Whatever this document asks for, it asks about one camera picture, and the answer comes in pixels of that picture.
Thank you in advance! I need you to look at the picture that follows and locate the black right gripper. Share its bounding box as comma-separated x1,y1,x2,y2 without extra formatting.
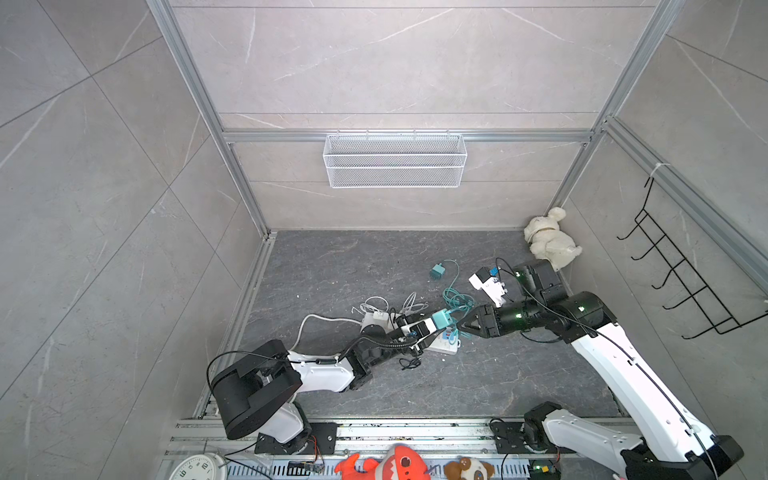
455,298,544,338

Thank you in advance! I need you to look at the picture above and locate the teal cable bundle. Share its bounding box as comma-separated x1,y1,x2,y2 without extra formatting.
442,259,478,319

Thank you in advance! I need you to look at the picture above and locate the white USB charger adapter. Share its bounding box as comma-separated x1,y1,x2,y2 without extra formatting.
371,311,391,329

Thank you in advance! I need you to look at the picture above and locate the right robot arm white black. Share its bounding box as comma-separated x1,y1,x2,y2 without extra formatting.
457,292,744,479

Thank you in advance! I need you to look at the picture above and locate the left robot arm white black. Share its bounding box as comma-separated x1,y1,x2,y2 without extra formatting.
206,309,453,453

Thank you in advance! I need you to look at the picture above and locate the white power strip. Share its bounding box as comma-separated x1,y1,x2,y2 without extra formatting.
360,311,461,355

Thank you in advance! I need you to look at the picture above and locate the white plush bear toy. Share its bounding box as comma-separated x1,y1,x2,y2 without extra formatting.
524,207,583,272

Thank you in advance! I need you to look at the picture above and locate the red plush toy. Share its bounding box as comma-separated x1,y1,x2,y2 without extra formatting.
334,444,431,480

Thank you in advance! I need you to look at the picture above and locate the brown dog plush toy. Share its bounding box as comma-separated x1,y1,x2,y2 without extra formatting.
443,457,495,480

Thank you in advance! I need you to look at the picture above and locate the white alarm clock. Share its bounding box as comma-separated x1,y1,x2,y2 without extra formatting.
168,453,228,480

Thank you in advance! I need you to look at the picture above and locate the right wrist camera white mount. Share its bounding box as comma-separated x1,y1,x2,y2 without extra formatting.
469,267,507,308

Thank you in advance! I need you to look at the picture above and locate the white power strip cord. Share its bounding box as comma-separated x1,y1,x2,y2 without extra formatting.
287,314,364,355

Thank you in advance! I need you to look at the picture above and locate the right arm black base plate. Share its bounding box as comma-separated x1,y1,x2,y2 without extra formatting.
488,418,573,455

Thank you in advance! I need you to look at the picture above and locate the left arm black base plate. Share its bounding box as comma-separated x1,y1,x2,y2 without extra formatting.
254,422,339,456

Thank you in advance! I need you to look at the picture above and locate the white wire mesh basket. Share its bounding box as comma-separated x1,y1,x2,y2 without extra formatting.
323,133,468,189

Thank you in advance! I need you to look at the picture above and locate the black wire hook rack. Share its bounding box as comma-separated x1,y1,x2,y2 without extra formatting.
616,178,767,340

